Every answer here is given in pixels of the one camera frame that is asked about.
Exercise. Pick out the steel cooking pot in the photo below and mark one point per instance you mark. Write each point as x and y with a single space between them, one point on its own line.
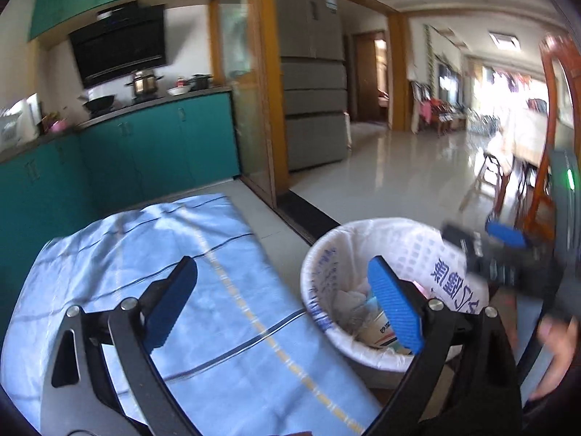
144 85

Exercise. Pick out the white bin with plastic liner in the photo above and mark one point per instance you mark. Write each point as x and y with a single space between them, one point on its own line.
345 254

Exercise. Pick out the pink bowl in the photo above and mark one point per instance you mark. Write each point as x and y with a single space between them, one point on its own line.
58 126

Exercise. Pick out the ceiling air vent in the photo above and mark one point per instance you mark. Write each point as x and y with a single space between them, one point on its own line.
504 40

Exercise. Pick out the wooden framed glass door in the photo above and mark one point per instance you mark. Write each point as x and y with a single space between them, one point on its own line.
254 100

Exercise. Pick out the person's right hand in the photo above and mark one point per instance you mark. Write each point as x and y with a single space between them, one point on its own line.
560 354

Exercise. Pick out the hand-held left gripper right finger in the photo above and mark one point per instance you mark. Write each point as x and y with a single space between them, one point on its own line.
395 304

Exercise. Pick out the black floor threshold strip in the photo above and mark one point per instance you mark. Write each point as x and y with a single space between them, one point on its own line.
308 215

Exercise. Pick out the black range hood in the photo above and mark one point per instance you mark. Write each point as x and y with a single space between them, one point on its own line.
122 45

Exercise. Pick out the white bowl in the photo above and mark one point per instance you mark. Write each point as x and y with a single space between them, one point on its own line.
179 91

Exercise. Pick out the brown wooden chair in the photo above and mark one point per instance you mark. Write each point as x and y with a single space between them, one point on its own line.
551 100

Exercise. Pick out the teal lower cabinets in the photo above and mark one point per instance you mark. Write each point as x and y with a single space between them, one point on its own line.
159 145

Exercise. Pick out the white countertop appliance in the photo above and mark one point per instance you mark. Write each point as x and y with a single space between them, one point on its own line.
29 116

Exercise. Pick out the green ivy garland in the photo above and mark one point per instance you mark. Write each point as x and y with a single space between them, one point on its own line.
428 50

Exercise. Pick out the dining table with cloth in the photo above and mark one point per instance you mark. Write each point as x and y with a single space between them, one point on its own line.
531 136

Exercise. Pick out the wooden stool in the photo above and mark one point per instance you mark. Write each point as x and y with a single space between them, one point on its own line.
488 177

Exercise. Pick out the television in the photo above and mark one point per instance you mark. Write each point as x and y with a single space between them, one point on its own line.
445 81

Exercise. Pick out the grey refrigerator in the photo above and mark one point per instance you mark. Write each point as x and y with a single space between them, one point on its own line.
313 77

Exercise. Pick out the blue checked tablecloth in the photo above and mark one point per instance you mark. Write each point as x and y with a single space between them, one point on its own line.
136 236

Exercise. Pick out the black wok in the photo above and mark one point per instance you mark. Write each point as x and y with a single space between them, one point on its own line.
100 102

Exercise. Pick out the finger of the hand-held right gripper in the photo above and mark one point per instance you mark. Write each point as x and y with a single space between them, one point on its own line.
506 235
463 240

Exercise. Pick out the red wooden armchairs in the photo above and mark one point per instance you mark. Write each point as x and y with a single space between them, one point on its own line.
442 116

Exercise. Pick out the wooden doorway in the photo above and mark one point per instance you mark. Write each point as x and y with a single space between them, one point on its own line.
370 77

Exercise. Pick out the black pot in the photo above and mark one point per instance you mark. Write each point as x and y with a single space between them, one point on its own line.
201 82

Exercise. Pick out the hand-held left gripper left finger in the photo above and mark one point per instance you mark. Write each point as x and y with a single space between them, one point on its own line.
170 304

